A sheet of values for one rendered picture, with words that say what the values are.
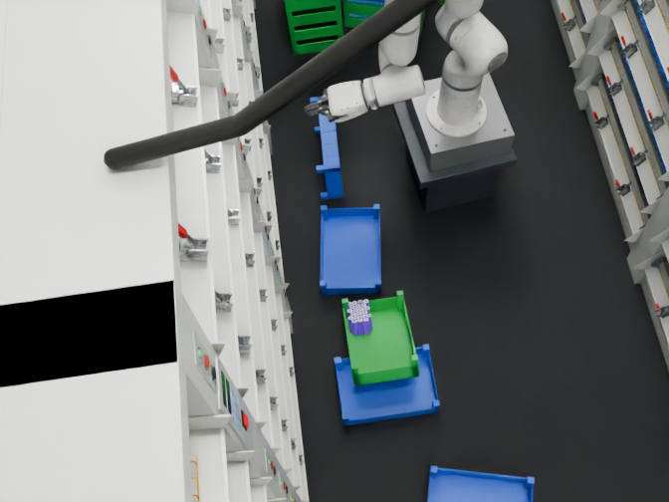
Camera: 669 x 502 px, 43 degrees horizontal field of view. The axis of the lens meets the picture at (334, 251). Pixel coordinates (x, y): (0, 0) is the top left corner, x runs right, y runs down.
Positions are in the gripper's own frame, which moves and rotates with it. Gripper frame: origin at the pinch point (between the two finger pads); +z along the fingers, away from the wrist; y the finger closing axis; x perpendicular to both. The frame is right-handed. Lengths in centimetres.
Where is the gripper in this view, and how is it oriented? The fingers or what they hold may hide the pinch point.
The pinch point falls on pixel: (312, 110)
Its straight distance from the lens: 238.5
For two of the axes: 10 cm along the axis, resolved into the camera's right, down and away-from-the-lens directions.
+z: -9.5, 2.3, 1.9
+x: -2.7, -4.0, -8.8
